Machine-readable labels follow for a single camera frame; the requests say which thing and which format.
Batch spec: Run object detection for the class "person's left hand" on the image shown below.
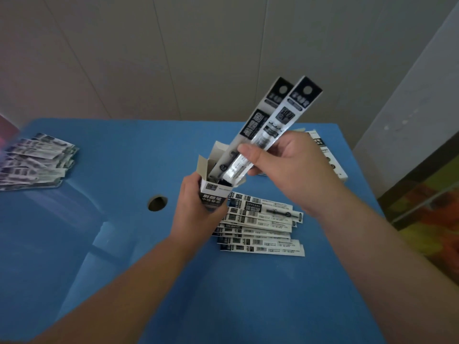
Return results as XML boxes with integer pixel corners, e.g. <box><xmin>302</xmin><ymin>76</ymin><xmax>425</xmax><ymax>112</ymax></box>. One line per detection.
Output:
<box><xmin>168</xmin><ymin>172</ymin><xmax>230</xmax><ymax>250</ymax></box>

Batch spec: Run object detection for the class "person's right hand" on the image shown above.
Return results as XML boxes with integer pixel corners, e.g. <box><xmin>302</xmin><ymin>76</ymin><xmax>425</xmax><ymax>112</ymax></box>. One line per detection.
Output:
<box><xmin>237</xmin><ymin>131</ymin><xmax>347</xmax><ymax>216</ymax></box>

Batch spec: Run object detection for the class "small white refill box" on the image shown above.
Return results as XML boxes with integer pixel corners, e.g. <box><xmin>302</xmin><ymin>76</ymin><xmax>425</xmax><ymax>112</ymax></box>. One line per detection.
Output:
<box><xmin>196</xmin><ymin>140</ymin><xmax>249</xmax><ymax>212</ymax></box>

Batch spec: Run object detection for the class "black-headed pen refill packet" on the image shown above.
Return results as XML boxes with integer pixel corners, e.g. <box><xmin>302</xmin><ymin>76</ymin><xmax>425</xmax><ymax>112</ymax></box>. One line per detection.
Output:
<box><xmin>221</xmin><ymin>76</ymin><xmax>322</xmax><ymax>184</ymax></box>
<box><xmin>208</xmin><ymin>76</ymin><xmax>295</xmax><ymax>180</ymax></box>

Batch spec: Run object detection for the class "person's right forearm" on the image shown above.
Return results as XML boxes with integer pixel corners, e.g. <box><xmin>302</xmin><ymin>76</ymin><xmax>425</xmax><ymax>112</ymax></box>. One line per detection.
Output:
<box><xmin>314</xmin><ymin>185</ymin><xmax>459</xmax><ymax>344</ymax></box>

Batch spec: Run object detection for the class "person's left forearm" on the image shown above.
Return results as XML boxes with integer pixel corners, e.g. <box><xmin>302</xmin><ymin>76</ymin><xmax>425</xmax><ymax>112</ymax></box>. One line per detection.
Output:
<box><xmin>30</xmin><ymin>237</ymin><xmax>206</xmax><ymax>344</ymax></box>

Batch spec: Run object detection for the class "closed white cardboard box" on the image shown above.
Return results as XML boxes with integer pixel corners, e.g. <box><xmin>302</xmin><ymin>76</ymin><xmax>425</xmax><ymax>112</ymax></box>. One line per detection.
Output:
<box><xmin>294</xmin><ymin>129</ymin><xmax>349</xmax><ymax>182</ymax></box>

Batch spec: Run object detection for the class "pile of pen refill packets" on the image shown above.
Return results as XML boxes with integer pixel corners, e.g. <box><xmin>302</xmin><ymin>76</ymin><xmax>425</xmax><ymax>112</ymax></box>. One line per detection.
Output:
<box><xmin>212</xmin><ymin>191</ymin><xmax>306</xmax><ymax>257</ymax></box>
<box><xmin>0</xmin><ymin>132</ymin><xmax>80</xmax><ymax>192</ymax></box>

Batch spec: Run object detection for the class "colourful patterned mat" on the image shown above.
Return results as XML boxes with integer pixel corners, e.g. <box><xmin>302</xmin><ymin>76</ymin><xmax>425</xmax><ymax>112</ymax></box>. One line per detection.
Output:
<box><xmin>378</xmin><ymin>139</ymin><xmax>459</xmax><ymax>278</ymax></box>

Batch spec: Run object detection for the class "dark red object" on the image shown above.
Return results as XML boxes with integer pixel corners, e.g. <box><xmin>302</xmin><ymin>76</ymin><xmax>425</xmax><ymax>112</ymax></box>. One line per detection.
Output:
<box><xmin>0</xmin><ymin>114</ymin><xmax>23</xmax><ymax>151</ymax></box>

